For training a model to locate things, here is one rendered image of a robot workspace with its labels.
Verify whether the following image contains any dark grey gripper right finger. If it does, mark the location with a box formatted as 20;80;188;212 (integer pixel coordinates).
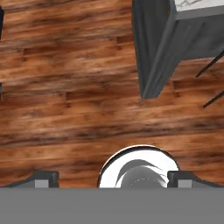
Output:
167;170;224;188

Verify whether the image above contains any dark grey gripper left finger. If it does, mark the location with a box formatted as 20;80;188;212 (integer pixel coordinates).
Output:
2;170;60;188

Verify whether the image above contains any grey counter with marble top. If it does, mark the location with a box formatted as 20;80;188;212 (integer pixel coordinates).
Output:
131;0;224;101

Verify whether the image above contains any round white and black object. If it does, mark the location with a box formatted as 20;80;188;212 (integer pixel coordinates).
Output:
98;144;180;189

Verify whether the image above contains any black thin stool leg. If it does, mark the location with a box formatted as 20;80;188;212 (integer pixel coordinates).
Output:
195;50;224;79
202;90;224;109

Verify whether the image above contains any dark cabinet edge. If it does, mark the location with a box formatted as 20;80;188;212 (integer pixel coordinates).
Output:
0;7;5;40

